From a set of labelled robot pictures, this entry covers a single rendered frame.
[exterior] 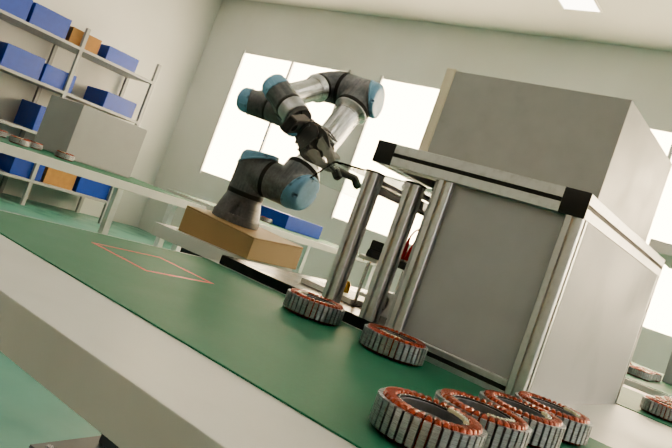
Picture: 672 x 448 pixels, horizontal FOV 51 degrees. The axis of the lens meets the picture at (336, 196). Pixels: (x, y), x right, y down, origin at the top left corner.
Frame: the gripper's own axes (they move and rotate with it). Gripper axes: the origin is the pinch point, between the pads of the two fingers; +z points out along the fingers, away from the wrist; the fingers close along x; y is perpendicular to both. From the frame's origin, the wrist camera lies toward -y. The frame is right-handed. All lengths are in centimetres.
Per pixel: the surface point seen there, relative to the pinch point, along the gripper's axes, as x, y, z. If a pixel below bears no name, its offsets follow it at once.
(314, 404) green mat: -8, -77, 75
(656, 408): -14, 55, 81
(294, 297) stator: 8, -36, 41
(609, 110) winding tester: -52, -9, 43
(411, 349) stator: -4, -34, 62
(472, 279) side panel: -15, -18, 54
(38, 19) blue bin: 226, 219, -551
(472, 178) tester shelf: -27, -20, 40
